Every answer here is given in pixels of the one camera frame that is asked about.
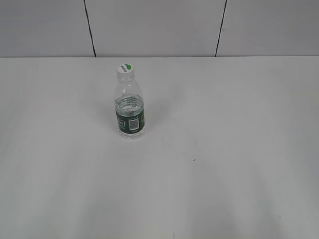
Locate clear green-label water bottle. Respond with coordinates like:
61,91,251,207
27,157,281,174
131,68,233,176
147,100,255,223
115,68,145,139

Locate white green-logo bottle cap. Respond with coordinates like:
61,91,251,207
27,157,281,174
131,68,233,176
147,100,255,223
117,64,135,79

